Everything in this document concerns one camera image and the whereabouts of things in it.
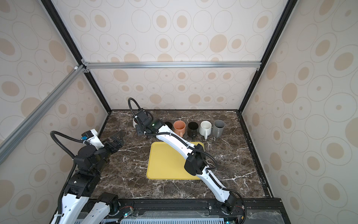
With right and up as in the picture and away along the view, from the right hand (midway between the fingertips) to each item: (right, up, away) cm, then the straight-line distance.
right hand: (140, 127), depth 86 cm
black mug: (+33, -2, +12) cm, 35 cm away
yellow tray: (+15, -23, +4) cm, 28 cm away
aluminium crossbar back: (+15, +73, +82) cm, 111 cm away
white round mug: (+42, -1, +15) cm, 45 cm away
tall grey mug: (+50, -1, +11) cm, 51 cm away
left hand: (-5, -2, -18) cm, 19 cm away
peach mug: (+24, -1, +14) cm, 28 cm away
